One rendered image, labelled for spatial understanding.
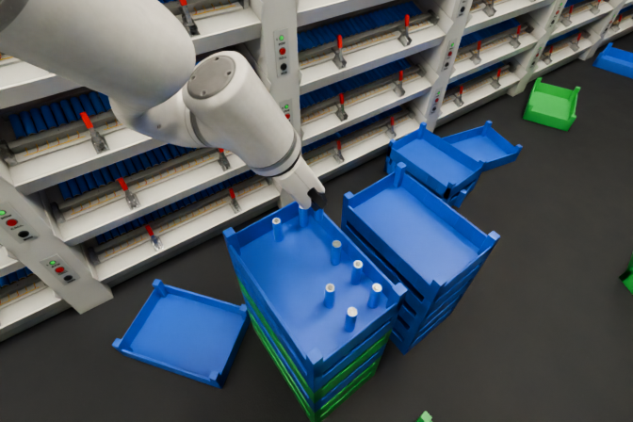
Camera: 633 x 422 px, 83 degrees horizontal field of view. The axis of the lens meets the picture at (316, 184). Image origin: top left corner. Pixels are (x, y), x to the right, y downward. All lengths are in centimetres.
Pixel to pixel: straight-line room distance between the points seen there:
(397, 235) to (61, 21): 78
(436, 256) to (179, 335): 75
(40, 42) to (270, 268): 57
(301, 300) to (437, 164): 93
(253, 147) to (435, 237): 59
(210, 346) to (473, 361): 73
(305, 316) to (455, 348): 58
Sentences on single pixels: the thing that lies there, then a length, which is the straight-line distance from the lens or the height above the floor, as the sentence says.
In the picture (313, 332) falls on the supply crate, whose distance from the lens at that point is 68.
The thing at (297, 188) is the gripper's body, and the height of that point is 66.
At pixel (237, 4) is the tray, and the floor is 73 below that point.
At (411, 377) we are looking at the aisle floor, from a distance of 111.
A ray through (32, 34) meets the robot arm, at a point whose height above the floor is 95.
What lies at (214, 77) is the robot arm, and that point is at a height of 84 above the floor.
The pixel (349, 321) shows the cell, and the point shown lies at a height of 45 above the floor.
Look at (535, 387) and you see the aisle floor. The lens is 122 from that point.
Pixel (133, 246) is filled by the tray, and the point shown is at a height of 13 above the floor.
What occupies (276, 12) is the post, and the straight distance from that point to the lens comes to 93.
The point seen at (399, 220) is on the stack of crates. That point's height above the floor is 32.
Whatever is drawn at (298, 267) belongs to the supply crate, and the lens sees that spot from 74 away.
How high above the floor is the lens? 104
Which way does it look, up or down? 47 degrees down
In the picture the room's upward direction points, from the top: straight up
